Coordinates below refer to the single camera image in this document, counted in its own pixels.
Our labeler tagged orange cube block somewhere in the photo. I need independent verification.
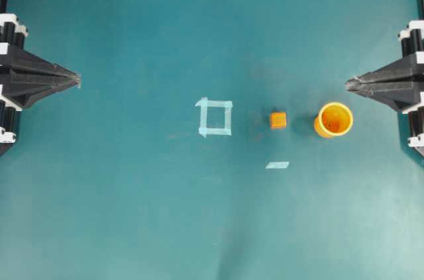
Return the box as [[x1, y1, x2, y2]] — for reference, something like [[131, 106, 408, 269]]
[[270, 111, 287, 130]]

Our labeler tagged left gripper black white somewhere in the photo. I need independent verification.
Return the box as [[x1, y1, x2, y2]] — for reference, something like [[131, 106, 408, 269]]
[[345, 20, 423, 156]]

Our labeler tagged light blue tape square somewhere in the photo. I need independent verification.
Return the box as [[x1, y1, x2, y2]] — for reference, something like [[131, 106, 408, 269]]
[[195, 97, 233, 138]]

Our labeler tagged yellow plastic cup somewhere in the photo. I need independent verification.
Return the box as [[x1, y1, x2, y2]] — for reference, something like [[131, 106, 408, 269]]
[[313, 102, 354, 138]]

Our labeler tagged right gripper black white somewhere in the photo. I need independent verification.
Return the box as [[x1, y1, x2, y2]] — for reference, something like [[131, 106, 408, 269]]
[[1, 13, 81, 156]]

